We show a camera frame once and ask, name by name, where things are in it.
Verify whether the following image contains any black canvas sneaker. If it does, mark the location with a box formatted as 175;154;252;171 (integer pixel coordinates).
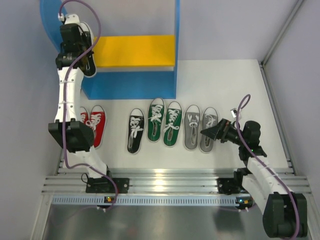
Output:
80;21;97;78
127;108;145;155

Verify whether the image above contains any green canvas sneaker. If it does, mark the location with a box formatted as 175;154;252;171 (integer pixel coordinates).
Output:
163;101;183;148
147;97;165;143

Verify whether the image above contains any red canvas sneaker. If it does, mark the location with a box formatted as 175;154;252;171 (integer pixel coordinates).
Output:
85;105;107;149
80;106;89;125

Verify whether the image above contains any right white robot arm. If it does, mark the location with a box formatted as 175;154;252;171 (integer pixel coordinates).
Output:
200;118;308;239

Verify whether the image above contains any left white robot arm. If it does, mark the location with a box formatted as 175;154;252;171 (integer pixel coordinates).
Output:
48;20;109;179

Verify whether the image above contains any blue and yellow shoe shelf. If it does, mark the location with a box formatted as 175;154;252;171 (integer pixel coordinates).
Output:
39;0;180;100

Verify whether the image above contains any right grey canvas sneaker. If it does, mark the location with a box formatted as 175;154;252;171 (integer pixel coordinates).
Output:
199;107;219;154

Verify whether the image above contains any grey canvas sneaker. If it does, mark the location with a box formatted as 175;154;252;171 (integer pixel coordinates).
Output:
184;104;201;151
199;107;219;154

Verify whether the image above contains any left grey canvas sneaker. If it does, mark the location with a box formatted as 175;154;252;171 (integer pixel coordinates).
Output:
184;104;201;151

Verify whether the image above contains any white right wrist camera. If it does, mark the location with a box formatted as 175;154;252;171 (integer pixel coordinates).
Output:
230;108;242;120

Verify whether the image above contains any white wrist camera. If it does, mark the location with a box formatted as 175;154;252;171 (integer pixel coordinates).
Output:
230;108;242;120
58;13;81;26

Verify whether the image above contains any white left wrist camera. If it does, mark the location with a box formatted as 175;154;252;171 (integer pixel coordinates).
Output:
58;13;81;26

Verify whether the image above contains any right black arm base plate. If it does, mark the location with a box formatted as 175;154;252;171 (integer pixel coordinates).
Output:
217;178;247;195

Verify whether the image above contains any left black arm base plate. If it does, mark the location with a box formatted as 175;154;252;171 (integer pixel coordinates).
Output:
85;177;130;194

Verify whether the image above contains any aluminium rail frame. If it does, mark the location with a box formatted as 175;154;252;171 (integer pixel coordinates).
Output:
41;137;312;195

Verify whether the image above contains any perforated cable duct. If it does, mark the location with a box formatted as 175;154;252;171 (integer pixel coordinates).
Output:
51;195;252;207

